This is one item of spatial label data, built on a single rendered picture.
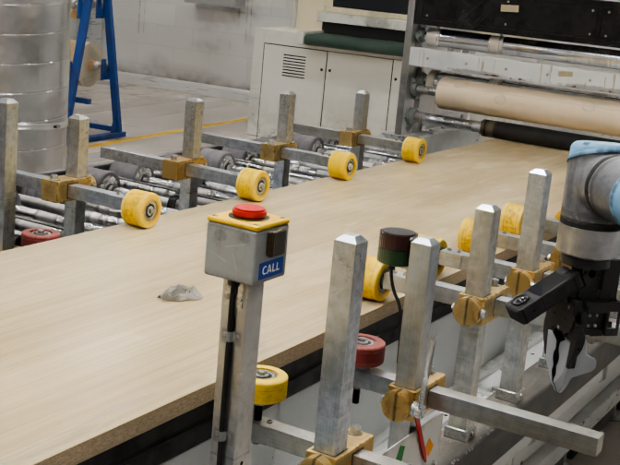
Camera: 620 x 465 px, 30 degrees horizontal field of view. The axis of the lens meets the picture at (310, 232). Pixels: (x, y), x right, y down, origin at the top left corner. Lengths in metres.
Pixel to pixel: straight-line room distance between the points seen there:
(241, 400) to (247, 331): 0.09
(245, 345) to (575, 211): 0.57
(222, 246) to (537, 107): 3.18
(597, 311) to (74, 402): 0.76
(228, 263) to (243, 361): 0.12
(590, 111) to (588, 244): 2.68
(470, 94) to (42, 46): 2.21
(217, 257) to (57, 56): 4.50
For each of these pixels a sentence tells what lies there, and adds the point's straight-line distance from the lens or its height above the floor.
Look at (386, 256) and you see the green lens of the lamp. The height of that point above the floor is 1.08.
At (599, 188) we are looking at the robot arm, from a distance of 1.62.
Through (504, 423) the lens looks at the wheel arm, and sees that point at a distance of 1.85.
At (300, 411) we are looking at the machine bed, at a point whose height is 0.76.
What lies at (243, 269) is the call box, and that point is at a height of 1.17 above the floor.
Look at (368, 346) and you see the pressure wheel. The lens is 1.91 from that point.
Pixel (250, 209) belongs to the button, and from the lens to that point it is 1.32.
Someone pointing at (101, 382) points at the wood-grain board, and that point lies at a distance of 1.69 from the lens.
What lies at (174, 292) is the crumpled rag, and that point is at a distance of 2.10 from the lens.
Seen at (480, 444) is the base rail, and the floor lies 0.69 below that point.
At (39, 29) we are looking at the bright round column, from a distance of 5.72.
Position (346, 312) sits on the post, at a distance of 1.57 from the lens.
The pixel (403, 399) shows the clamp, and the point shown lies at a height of 0.86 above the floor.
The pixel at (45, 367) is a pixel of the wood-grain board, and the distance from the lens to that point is 1.74.
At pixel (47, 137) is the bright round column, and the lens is 5.81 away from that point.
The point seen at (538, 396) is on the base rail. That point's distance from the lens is 2.41.
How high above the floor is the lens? 1.52
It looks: 13 degrees down
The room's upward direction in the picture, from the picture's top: 5 degrees clockwise
